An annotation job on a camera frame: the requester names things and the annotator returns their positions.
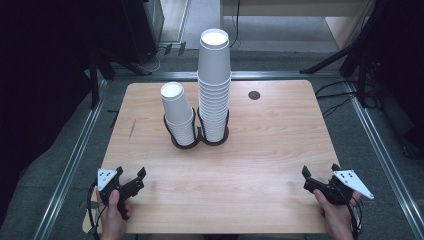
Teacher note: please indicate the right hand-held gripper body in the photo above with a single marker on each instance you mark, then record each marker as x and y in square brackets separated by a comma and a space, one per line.
[350, 181]

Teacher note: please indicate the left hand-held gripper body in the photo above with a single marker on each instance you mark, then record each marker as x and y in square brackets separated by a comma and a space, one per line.
[106, 178]

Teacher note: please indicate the black double cup holder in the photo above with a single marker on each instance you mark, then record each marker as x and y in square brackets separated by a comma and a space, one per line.
[182, 146]

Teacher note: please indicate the stack of white paper cups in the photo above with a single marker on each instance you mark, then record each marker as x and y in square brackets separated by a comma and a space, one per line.
[214, 83]
[176, 110]

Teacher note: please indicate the person's right hand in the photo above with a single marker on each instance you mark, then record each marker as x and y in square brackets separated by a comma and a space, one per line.
[338, 220]

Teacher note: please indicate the person's left hand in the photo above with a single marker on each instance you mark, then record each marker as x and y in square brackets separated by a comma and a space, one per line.
[113, 223]

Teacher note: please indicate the black metal stand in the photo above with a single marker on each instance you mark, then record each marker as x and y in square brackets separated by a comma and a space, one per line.
[94, 83]
[333, 58]

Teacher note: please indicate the black round table grommet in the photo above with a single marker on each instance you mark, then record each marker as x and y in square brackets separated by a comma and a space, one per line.
[254, 95]

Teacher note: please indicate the black curtain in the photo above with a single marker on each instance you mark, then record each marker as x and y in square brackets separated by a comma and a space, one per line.
[33, 83]

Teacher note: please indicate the black cabinet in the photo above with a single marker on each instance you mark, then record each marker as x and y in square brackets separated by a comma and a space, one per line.
[143, 26]

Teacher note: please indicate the wooden desk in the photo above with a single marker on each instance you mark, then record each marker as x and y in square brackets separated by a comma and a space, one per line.
[293, 7]

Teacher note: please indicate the aluminium frame rail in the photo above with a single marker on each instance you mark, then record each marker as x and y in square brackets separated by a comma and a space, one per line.
[383, 156]
[70, 166]
[266, 75]

